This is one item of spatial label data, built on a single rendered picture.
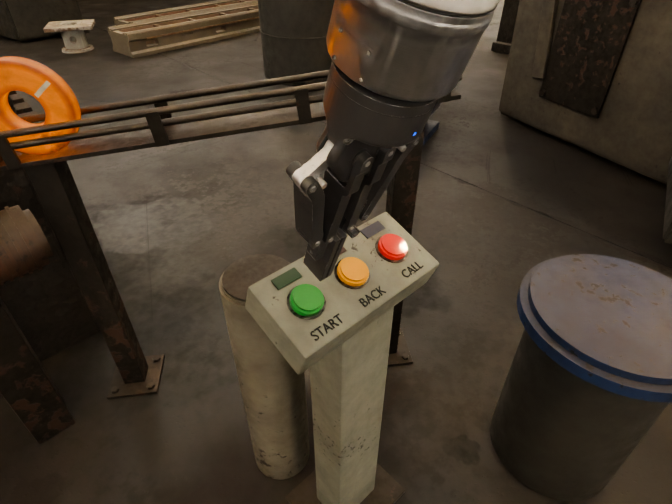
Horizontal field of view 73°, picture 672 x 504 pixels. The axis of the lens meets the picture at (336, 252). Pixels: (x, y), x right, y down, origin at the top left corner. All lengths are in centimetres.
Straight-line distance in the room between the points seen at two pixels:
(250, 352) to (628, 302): 64
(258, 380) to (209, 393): 44
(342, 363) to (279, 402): 26
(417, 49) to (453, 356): 109
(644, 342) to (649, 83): 163
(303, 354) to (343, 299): 9
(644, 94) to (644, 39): 21
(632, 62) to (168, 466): 222
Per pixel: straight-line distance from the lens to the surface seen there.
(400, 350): 127
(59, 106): 88
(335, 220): 39
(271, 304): 52
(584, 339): 81
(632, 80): 238
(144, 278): 160
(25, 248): 97
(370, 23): 27
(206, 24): 455
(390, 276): 58
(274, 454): 98
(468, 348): 132
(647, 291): 96
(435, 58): 27
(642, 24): 236
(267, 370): 76
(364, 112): 30
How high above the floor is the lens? 97
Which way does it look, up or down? 38 degrees down
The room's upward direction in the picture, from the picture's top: straight up
